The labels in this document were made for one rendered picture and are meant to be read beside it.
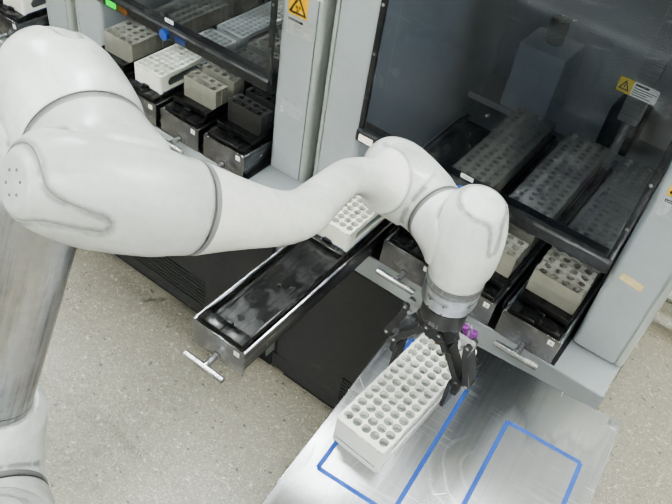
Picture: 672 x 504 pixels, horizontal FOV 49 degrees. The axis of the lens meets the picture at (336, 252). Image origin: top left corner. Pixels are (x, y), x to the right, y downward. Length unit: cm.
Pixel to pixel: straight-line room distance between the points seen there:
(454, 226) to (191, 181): 44
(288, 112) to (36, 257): 99
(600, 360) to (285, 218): 103
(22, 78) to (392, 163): 54
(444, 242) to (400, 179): 12
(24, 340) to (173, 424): 129
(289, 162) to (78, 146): 122
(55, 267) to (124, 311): 161
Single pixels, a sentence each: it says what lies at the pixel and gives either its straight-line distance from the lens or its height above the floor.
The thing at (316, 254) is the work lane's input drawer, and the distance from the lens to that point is 159.
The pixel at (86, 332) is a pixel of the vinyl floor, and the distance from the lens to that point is 250.
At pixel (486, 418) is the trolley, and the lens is 138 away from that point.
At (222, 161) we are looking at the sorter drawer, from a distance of 189.
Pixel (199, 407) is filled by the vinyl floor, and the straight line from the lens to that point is 229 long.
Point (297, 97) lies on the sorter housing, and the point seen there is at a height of 98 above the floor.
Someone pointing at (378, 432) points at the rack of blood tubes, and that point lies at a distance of 124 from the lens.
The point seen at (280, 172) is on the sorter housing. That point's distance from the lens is 190.
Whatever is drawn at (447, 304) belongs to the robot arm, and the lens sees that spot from 112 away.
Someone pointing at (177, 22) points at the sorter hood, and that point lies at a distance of 193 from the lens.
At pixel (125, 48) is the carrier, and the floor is 86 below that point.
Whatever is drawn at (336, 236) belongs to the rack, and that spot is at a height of 84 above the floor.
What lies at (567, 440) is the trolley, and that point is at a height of 82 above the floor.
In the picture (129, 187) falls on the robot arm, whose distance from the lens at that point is 68.
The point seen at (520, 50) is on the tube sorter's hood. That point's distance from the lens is 139.
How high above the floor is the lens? 191
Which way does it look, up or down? 44 degrees down
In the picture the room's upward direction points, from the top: 10 degrees clockwise
